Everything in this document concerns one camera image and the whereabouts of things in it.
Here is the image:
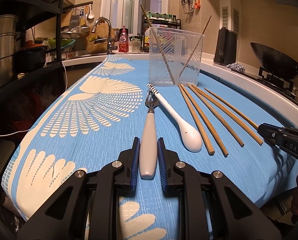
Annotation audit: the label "patterned dish cloth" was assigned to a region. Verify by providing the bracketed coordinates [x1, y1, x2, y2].
[226, 62, 246, 72]

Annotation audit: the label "white handled fork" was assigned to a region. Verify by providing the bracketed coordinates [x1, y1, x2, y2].
[139, 90, 156, 180]

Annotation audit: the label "green basin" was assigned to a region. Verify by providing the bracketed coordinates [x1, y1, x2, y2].
[47, 37, 76, 49]

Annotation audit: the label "wooden cutting board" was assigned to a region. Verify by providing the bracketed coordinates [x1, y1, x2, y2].
[86, 21, 116, 53]

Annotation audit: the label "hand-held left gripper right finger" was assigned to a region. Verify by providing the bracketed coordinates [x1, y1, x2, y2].
[157, 137, 282, 240]

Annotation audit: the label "black cooking pan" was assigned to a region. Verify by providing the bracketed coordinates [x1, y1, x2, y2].
[15, 45, 49, 72]

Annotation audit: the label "red dish soap bottle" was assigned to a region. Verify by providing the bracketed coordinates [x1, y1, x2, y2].
[118, 26, 129, 53]

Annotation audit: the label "white ceramic spoon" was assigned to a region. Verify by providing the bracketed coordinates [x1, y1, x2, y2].
[147, 83, 203, 153]

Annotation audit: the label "black electric kettle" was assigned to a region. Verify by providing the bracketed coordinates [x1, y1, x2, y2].
[213, 27, 239, 65]

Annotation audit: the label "metal grater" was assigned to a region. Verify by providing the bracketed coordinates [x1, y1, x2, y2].
[69, 9, 81, 29]

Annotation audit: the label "wooden chopstick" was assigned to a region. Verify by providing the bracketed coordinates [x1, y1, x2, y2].
[178, 84, 215, 155]
[181, 83, 229, 157]
[204, 88, 261, 130]
[187, 83, 245, 147]
[178, 15, 212, 79]
[140, 4, 176, 85]
[191, 84, 264, 146]

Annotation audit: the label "black gas stove grate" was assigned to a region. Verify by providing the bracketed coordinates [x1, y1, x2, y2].
[259, 66, 296, 93]

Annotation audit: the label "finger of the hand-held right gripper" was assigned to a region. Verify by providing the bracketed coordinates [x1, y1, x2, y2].
[258, 122, 290, 146]

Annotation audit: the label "glass jar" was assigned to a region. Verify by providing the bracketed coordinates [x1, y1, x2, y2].
[131, 36, 141, 52]

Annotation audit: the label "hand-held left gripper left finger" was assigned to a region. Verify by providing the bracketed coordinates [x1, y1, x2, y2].
[16, 137, 141, 240]

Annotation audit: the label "chrome kitchen faucet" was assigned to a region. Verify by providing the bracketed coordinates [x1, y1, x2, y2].
[91, 17, 118, 55]

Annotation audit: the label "black shelf rack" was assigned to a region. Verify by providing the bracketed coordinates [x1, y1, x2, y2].
[0, 0, 65, 105]

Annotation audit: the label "steel pot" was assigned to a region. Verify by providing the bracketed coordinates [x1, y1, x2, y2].
[0, 14, 19, 34]

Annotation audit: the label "hanging kitchen tools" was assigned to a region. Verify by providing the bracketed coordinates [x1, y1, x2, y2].
[181, 0, 202, 14]

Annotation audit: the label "steel strainer bowl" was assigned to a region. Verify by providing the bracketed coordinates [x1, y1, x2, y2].
[61, 26, 89, 39]

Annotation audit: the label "blue printed tablecloth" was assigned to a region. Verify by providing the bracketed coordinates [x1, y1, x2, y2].
[1, 54, 298, 240]

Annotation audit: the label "white cable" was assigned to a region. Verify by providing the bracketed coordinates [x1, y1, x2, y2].
[0, 39, 68, 138]

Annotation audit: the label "black wok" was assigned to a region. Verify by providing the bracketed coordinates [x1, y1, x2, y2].
[250, 42, 298, 80]

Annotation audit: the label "clear plastic container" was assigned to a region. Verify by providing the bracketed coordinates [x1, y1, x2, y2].
[148, 27, 205, 87]

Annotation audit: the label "black spice rack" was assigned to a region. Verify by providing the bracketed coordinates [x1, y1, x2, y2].
[143, 12, 181, 53]

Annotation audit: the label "large steel stockpot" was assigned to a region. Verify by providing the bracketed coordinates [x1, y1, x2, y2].
[0, 32, 20, 92]

